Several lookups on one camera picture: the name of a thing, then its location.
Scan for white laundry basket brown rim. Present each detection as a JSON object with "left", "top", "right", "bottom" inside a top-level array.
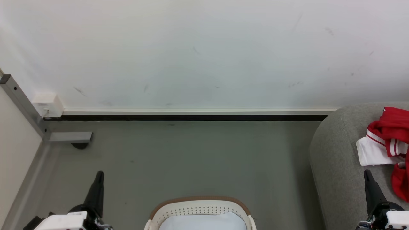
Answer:
[{"left": 144, "top": 196, "right": 257, "bottom": 230}]

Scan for beige partition panel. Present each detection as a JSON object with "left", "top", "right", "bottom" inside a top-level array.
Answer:
[{"left": 0, "top": 69, "right": 43, "bottom": 222}]

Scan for grey metal frame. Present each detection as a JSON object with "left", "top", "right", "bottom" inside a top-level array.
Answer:
[{"left": 0, "top": 74, "right": 94, "bottom": 230}]

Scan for white wall outlet box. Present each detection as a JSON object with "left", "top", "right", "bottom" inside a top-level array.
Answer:
[{"left": 32, "top": 92, "right": 64, "bottom": 118}]

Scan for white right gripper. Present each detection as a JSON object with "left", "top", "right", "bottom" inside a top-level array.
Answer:
[{"left": 356, "top": 169, "right": 409, "bottom": 230}]

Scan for red jersey white sleeves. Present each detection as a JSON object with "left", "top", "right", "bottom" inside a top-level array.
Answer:
[{"left": 356, "top": 107, "right": 409, "bottom": 167}]

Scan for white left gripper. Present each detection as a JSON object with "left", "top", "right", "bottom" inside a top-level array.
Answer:
[{"left": 33, "top": 171, "right": 113, "bottom": 230}]

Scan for grey fabric sofa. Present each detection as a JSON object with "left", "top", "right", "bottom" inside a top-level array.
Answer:
[{"left": 309, "top": 102, "right": 409, "bottom": 230}]

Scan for light blue garment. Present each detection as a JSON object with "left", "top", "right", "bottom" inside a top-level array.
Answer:
[{"left": 159, "top": 211, "right": 247, "bottom": 230}]

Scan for white and black baseboard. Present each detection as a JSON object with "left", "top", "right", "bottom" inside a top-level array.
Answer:
[{"left": 44, "top": 108, "right": 338, "bottom": 121}]

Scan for plain red garment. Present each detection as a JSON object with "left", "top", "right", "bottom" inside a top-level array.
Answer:
[{"left": 391, "top": 161, "right": 409, "bottom": 203}]

